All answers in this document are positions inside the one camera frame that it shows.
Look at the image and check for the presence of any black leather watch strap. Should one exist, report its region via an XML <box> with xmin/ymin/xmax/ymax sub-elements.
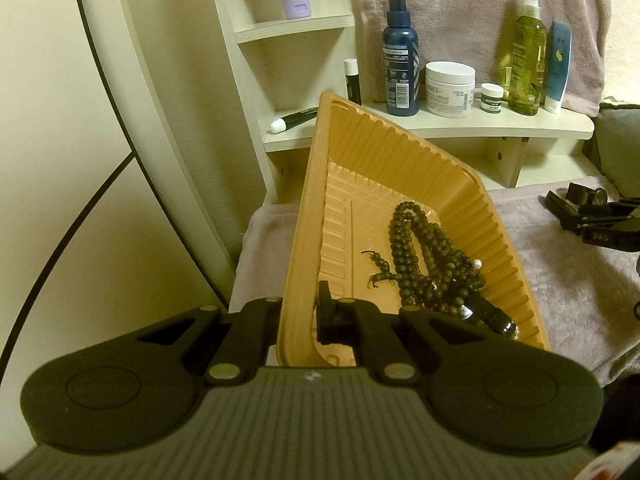
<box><xmin>462</xmin><ymin>292</ymin><xmax>519</xmax><ymax>340</ymax></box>

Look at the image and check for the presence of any dark green bead necklace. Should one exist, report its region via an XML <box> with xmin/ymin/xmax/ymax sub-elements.
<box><xmin>360</xmin><ymin>200</ymin><xmax>487</xmax><ymax>317</ymax></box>

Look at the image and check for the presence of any orange plastic tray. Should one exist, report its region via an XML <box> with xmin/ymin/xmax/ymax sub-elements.
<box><xmin>277</xmin><ymin>92</ymin><xmax>551</xmax><ymax>367</ymax></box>

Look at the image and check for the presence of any black rectangular clip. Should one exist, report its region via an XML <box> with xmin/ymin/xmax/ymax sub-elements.
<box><xmin>544</xmin><ymin>191</ymin><xmax>582</xmax><ymax>234</ymax></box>

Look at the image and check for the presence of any grey cushion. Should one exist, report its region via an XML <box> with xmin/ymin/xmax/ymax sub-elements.
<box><xmin>582</xmin><ymin>103</ymin><xmax>640</xmax><ymax>197</ymax></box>

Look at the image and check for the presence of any lilac plush table cloth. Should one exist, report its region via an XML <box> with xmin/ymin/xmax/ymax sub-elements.
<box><xmin>230</xmin><ymin>182</ymin><xmax>639</xmax><ymax>386</ymax></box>

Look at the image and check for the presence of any small green-label jar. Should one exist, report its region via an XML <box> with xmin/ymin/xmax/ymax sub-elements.
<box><xmin>480</xmin><ymin>82</ymin><xmax>504</xmax><ymax>114</ymax></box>

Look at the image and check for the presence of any blue and white tube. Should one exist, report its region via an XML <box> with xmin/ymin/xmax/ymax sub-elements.
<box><xmin>544</xmin><ymin>20</ymin><xmax>573</xmax><ymax>114</ymax></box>

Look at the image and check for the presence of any green oil spray bottle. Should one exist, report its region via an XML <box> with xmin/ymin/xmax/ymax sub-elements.
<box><xmin>508</xmin><ymin>0</ymin><xmax>547</xmax><ymax>116</ymax></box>

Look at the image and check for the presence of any white cream jar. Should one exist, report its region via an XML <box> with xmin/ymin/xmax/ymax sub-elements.
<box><xmin>425</xmin><ymin>61</ymin><xmax>475</xmax><ymax>118</ymax></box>

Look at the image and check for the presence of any hanging lilac towel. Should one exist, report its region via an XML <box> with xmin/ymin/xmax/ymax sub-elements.
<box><xmin>355</xmin><ymin>0</ymin><xmax>612</xmax><ymax>117</ymax></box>

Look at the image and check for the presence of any dark blue spray bottle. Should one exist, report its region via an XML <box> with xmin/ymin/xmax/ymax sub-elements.
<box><xmin>382</xmin><ymin>0</ymin><xmax>420</xmax><ymax>117</ymax></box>

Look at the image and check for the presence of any black white lip balm stick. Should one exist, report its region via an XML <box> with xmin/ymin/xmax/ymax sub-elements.
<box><xmin>344</xmin><ymin>58</ymin><xmax>361</xmax><ymax>105</ymax></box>

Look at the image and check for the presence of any black tube with white cap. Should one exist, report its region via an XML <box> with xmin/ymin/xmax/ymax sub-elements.
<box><xmin>269</xmin><ymin>106</ymin><xmax>318</xmax><ymax>134</ymax></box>

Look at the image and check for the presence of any cream wooden shelf unit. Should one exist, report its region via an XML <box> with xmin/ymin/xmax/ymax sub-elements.
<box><xmin>205</xmin><ymin>0</ymin><xmax>597</xmax><ymax>206</ymax></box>

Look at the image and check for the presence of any black leather cuff bracelet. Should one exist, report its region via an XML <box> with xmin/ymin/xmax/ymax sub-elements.
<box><xmin>566</xmin><ymin>181</ymin><xmax>611</xmax><ymax>207</ymax></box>

